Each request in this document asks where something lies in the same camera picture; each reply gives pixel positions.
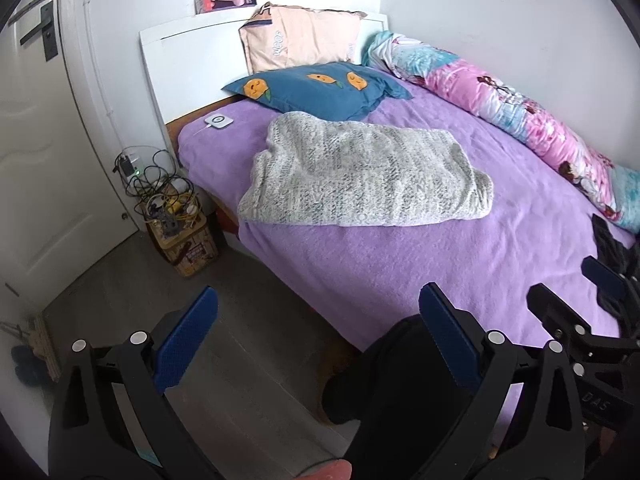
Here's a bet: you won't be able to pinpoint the person's leg in black trousers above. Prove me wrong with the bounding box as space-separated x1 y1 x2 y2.
321 314 501 480

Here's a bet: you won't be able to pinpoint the white door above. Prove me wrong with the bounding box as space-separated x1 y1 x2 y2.
0 0 148 311

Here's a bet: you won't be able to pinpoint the black door handle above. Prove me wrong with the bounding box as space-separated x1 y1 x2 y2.
20 0 57 62

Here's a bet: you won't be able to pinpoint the tangle of cables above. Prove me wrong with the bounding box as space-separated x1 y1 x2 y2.
114 146 203 235

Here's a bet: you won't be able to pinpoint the purple bed sheet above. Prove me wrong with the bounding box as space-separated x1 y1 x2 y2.
167 80 640 441

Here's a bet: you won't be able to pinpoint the printed cardboard box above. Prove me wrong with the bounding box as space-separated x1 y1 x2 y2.
145 195 221 277

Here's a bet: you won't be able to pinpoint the dark slippers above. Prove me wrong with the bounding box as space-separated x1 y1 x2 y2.
11 346 47 387

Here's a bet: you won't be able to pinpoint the black jacket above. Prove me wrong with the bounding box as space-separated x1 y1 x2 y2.
591 214 640 313

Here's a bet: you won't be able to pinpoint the person's left hand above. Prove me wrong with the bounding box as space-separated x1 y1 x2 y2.
299 459 353 480

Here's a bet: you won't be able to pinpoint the grey knit jacket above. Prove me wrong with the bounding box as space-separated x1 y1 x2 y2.
237 111 496 227

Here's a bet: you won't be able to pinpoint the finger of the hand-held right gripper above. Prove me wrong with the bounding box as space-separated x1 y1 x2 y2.
581 256 640 323
527 284 603 361

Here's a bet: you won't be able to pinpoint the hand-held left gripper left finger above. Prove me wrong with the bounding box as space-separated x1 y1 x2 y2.
47 286 221 480

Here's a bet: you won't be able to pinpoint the rolled floral quilt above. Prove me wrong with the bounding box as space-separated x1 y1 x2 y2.
361 31 640 234

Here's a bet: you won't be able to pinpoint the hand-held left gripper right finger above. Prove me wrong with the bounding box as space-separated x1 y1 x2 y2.
419 282 586 480

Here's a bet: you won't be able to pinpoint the peach pillow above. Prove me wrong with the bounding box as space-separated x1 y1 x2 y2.
238 2 362 74

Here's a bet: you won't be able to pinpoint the white headboard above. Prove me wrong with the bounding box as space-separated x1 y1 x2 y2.
139 10 390 161

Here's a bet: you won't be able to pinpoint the blue pillow with orange prints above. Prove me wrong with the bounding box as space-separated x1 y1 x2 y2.
221 62 414 122

